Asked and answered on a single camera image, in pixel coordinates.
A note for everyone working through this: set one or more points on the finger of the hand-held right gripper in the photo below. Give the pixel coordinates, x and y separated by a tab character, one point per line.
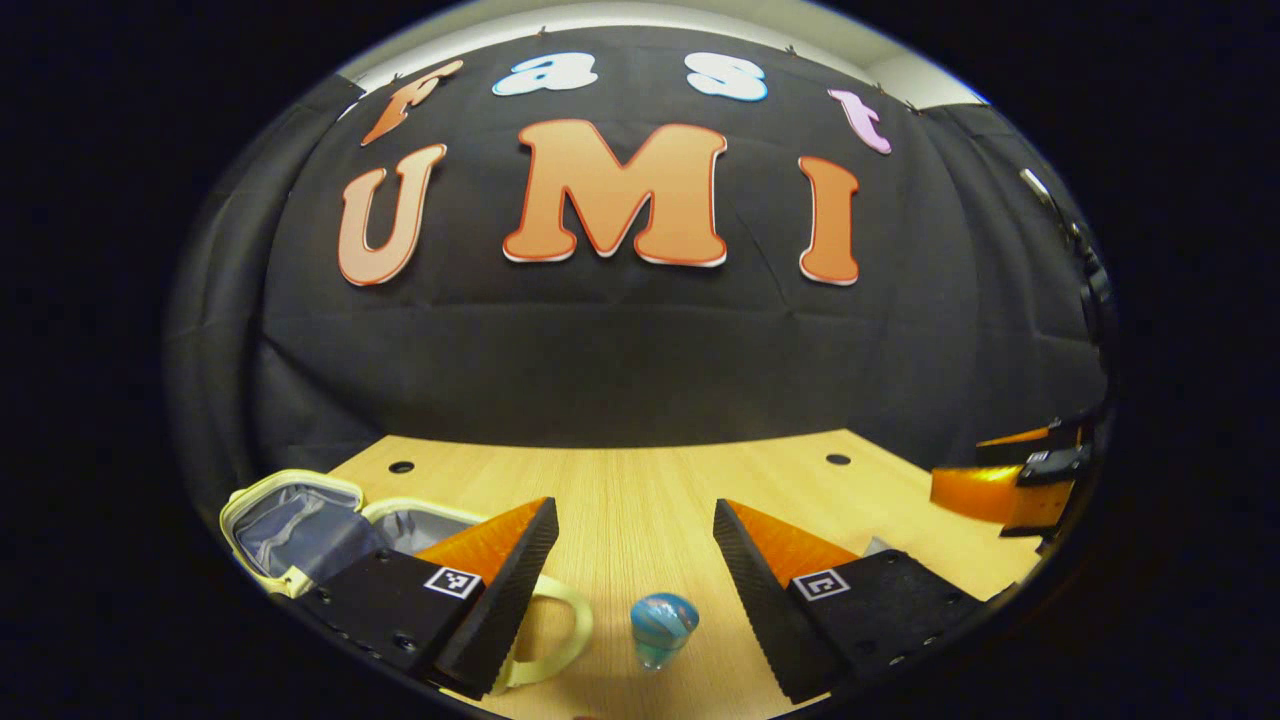
1020	443
975	493

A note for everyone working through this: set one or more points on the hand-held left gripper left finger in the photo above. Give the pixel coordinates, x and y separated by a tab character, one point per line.
505	610

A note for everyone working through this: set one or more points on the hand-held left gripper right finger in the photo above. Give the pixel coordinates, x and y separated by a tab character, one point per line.
765	610

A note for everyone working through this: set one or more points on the black backdrop cloth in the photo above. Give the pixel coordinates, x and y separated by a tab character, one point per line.
650	350

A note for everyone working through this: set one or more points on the dark metal stand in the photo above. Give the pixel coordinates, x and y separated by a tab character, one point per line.
1085	270

